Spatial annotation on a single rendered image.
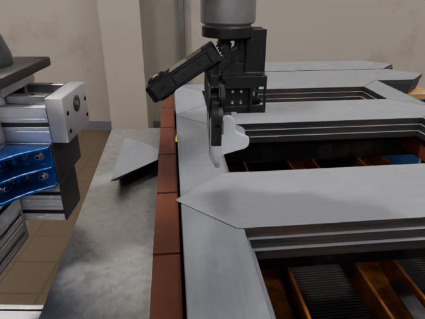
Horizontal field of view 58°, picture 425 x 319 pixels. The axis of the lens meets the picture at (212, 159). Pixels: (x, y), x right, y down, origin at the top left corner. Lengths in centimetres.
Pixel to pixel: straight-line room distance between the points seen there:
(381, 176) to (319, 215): 20
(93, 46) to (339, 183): 286
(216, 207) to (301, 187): 16
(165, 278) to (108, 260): 30
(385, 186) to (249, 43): 36
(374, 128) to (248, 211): 57
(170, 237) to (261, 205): 15
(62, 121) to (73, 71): 269
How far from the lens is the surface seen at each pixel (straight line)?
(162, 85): 53
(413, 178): 79
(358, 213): 64
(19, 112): 81
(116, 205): 99
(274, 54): 326
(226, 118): 55
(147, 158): 113
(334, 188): 70
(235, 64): 55
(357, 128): 107
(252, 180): 69
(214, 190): 66
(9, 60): 87
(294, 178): 71
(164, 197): 71
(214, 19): 52
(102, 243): 87
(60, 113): 77
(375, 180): 75
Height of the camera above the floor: 119
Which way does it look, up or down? 25 degrees down
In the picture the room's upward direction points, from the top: straight up
